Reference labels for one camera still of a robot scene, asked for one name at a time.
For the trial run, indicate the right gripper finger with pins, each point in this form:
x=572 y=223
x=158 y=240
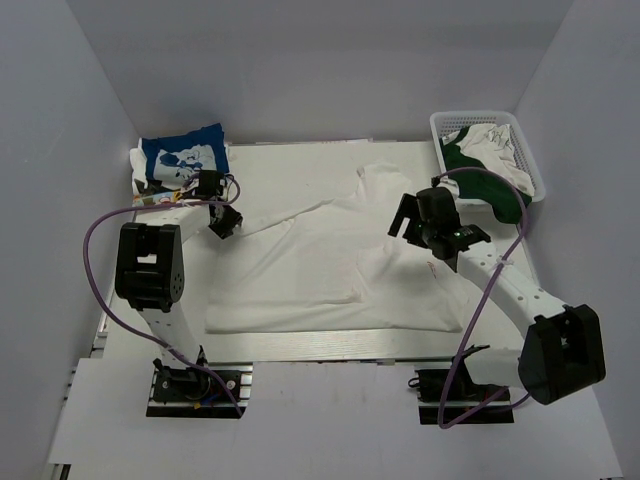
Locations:
x=402 y=225
x=408 y=208

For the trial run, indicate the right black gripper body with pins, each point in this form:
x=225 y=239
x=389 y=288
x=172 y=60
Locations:
x=421 y=234

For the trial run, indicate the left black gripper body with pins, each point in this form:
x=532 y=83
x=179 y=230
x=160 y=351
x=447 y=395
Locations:
x=230 y=218

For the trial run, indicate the white Coca-Cola print t-shirt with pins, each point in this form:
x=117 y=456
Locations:
x=333 y=266

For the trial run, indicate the blue cartoon print t-shirt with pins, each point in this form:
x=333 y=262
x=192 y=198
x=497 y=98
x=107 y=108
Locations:
x=172 y=160

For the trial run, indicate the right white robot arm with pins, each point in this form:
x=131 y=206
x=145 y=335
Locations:
x=562 y=351

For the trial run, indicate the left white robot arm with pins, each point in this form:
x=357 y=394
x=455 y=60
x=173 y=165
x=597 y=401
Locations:
x=150 y=272

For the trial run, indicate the dark green t-shirt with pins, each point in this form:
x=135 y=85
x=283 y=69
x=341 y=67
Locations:
x=505 y=201

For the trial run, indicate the colourful cartoon print folded shirt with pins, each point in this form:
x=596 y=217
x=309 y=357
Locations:
x=149 y=197

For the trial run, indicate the white plastic mesh basket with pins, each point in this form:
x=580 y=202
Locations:
x=446 y=122

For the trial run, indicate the white printed t-shirt in basket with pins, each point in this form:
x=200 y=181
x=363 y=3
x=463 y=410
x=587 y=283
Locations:
x=491 y=145

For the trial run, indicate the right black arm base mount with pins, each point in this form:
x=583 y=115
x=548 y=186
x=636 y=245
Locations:
x=463 y=396

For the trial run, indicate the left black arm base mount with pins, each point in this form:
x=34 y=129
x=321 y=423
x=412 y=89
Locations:
x=187 y=393

